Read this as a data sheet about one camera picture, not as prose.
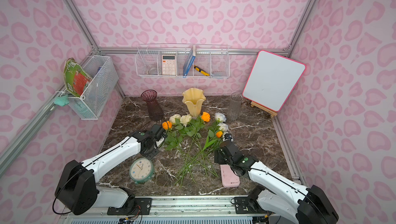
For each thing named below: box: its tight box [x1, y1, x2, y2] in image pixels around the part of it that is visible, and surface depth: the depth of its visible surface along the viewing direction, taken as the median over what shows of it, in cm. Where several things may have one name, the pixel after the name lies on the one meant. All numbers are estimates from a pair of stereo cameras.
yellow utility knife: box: [193, 65, 210, 77], surface depth 100 cm
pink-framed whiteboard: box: [242, 50, 307, 112], surface depth 94 cm
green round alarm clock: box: [128, 157, 155, 184], surface depth 84 cm
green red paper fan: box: [63, 57, 93, 98], surface depth 75 cm
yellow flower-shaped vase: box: [181, 87, 207, 118], surface depth 95 cm
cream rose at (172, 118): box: [169, 113, 181, 124], surface depth 105 cm
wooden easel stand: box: [250, 101, 278, 118], surface depth 109 cm
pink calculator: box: [161, 54, 177, 76], surface depth 97 cm
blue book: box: [182, 44, 196, 77], surface depth 90 cm
